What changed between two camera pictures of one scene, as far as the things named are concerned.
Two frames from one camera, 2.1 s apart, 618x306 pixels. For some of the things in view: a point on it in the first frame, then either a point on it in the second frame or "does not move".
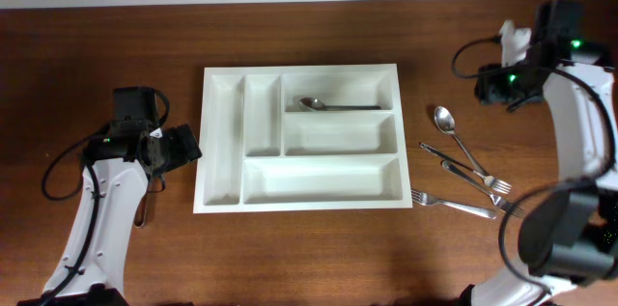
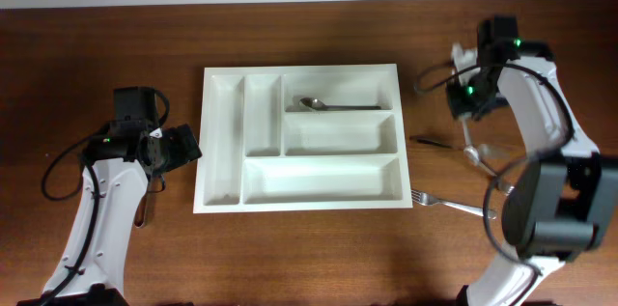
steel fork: [426, 200] does not move
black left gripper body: [179, 149] does not move
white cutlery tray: [260, 151] does not move
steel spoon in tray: [317, 103] does not move
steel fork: [506, 206] to [503, 185]
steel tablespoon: [445, 121] to [470, 153]
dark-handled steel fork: [493, 184] to [431, 141]
